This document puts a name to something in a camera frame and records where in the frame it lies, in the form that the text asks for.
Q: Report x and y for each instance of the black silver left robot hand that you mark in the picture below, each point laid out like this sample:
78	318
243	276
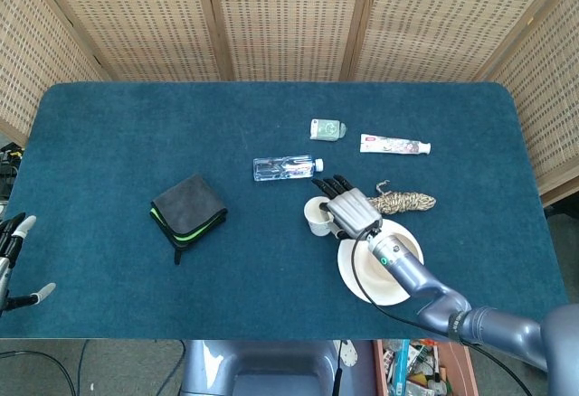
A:
11	242

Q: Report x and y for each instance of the clear plastic water bottle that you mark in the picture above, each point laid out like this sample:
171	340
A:
282	169

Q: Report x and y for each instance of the white paper cup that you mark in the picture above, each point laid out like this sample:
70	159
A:
314	223

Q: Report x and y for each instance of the red box of clutter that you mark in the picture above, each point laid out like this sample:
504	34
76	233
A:
429	369

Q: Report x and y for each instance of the white perforated bracket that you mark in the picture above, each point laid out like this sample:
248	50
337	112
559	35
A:
348	354

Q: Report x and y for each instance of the woven bamboo folding screen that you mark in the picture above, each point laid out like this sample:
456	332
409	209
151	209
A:
289	16

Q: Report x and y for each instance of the grey blue robot torso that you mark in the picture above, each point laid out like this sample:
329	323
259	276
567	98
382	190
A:
271	369

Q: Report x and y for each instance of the green wet wipes pack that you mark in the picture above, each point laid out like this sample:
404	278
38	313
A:
325	129

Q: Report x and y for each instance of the white round plate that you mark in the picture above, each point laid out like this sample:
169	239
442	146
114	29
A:
384	288

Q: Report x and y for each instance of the white toothpaste tube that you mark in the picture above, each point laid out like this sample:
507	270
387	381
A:
391	144

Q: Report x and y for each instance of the white oval plate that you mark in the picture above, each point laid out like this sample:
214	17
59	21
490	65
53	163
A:
410	242

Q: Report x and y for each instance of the grey green folded microfibre cloth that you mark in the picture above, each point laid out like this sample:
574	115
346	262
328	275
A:
187	208

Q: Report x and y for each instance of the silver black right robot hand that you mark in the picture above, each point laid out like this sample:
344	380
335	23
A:
355	213

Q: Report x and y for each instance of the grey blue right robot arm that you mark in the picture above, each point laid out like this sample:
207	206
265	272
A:
434	296

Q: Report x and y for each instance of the black yellow equipment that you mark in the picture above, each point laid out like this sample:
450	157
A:
9	165

